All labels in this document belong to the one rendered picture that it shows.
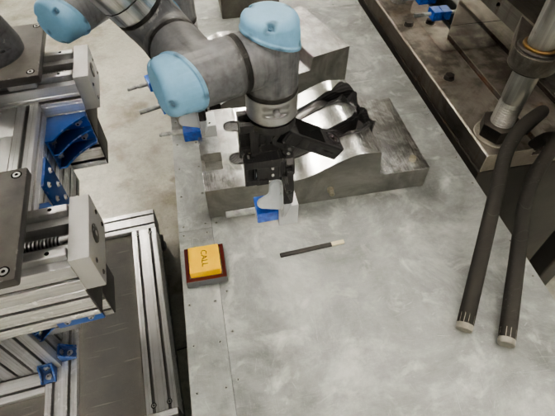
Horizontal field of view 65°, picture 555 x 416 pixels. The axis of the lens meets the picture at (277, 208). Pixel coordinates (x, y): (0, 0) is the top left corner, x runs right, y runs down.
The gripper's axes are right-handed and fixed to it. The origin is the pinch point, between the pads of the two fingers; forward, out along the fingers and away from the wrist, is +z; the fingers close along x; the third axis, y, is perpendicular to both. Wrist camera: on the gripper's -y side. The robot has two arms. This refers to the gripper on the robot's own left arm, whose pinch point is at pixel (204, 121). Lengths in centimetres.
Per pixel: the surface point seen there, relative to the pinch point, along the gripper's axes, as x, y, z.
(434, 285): 45, -40, 11
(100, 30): -222, 62, 91
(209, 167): 9.7, 0.5, 4.9
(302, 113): -0.2, -23.1, 1.4
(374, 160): 19.3, -34.0, 0.2
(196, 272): 34.6, 5.9, 7.6
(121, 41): -204, 47, 91
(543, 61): 10, -73, -12
